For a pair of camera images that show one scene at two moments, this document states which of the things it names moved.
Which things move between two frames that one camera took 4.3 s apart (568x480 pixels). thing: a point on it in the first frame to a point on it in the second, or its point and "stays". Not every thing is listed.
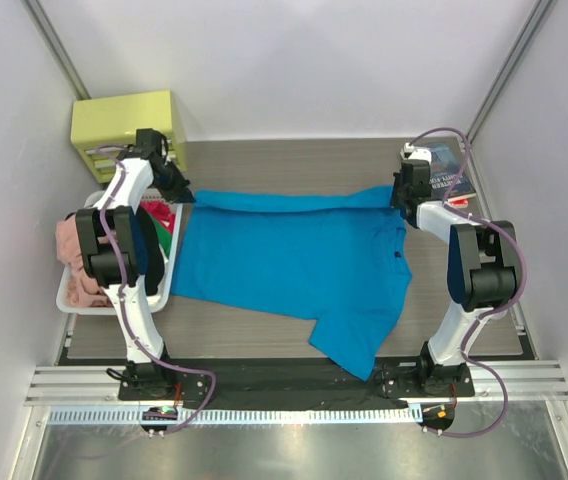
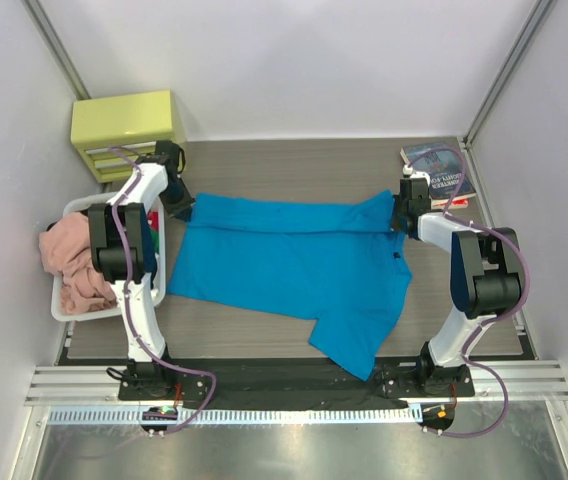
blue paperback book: x=448 y=159 stays
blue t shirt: x=337 y=257 stays
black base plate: x=291 y=385 stays
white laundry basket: x=158 y=303 to x=80 y=203
